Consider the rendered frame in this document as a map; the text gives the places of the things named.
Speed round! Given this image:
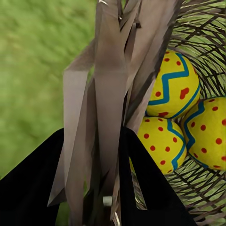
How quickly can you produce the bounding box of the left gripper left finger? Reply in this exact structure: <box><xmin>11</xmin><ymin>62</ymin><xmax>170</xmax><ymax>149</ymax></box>
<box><xmin>0</xmin><ymin>128</ymin><xmax>64</xmax><ymax>226</ymax></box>

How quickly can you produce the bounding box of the easter egg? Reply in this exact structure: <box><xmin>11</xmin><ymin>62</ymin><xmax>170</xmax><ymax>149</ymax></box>
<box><xmin>129</xmin><ymin>116</ymin><xmax>188</xmax><ymax>176</ymax></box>
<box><xmin>145</xmin><ymin>49</ymin><xmax>201</xmax><ymax>119</ymax></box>
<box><xmin>181</xmin><ymin>96</ymin><xmax>226</xmax><ymax>170</ymax></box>

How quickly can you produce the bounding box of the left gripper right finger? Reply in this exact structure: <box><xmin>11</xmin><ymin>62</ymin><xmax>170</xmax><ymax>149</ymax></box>
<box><xmin>118</xmin><ymin>126</ymin><xmax>198</xmax><ymax>226</ymax></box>

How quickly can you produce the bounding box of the wicker basket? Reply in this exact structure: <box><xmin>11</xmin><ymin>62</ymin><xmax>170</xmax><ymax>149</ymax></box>
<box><xmin>47</xmin><ymin>0</ymin><xmax>226</xmax><ymax>226</ymax></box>

